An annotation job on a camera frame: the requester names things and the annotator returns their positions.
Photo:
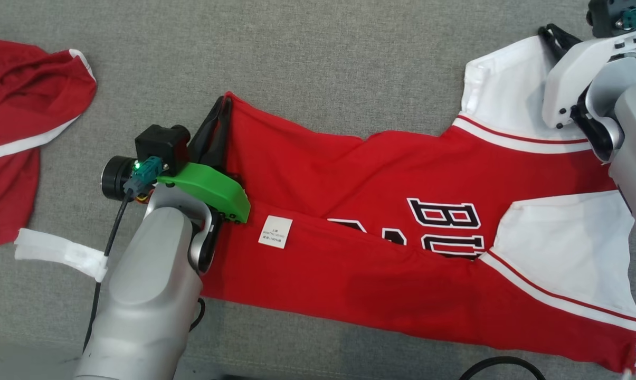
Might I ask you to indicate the red and white jersey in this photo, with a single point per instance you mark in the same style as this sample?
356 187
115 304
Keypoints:
349 174

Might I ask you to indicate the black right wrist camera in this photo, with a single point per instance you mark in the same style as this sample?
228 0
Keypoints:
603 16

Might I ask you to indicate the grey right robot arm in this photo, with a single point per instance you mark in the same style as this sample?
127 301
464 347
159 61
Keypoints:
634 137

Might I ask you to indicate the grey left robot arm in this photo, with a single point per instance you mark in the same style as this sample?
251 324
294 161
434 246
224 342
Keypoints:
149 285

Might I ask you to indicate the red shorts with white stripe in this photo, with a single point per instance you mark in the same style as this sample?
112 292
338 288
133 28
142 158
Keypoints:
17 105

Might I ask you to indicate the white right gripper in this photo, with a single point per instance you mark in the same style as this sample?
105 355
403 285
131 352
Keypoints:
571 79

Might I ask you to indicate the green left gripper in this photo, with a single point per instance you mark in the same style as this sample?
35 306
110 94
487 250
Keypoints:
212 187

